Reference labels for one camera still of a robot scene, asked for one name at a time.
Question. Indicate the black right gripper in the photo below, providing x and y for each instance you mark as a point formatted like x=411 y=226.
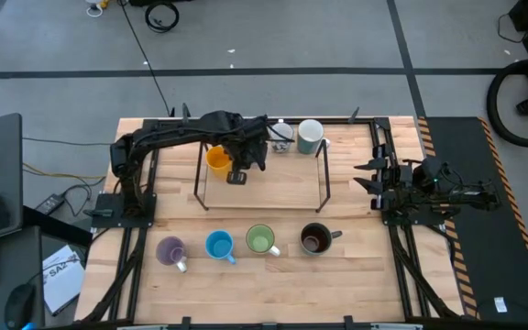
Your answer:
x=392 y=179

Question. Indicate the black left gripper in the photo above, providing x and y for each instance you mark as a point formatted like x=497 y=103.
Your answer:
x=250 y=137

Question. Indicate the white blue patterned mug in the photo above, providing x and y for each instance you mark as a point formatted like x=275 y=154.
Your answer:
x=281 y=137

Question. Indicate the yellow mug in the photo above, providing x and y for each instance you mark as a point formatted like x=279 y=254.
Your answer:
x=216 y=160

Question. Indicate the teal mug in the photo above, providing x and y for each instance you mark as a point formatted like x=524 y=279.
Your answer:
x=310 y=135

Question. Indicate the green and white mug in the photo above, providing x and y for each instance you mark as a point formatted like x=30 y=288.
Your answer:
x=260 y=239

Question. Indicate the blue brown speckled mug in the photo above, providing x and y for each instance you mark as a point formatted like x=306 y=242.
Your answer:
x=315 y=238

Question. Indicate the light blue mug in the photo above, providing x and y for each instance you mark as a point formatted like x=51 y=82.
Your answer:
x=220 y=245

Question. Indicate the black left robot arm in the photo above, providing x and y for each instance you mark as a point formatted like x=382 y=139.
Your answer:
x=177 y=130

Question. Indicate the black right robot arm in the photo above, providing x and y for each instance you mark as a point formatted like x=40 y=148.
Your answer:
x=465 y=197

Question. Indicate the black hazard striped floor mat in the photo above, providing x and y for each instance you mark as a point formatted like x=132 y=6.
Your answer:
x=475 y=256

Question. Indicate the white label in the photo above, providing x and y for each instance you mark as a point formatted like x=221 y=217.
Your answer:
x=500 y=304

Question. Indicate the black power adapter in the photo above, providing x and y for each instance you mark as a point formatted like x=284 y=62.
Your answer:
x=49 y=204

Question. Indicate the white printed booklet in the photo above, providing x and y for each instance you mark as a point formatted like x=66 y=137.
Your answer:
x=64 y=279

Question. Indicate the black low desk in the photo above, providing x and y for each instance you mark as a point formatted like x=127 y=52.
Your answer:
x=21 y=261

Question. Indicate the black computer mouse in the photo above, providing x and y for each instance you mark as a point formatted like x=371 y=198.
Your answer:
x=20 y=306

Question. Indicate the wooden shelf rack black frame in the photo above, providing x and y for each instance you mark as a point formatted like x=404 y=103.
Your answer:
x=273 y=183

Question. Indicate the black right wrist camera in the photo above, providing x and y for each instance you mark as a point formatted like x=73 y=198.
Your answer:
x=408 y=176

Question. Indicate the black aluminium table frame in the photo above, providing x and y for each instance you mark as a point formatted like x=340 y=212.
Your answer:
x=337 y=121

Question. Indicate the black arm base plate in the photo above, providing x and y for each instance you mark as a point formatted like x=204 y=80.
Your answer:
x=108 y=215
x=429 y=220

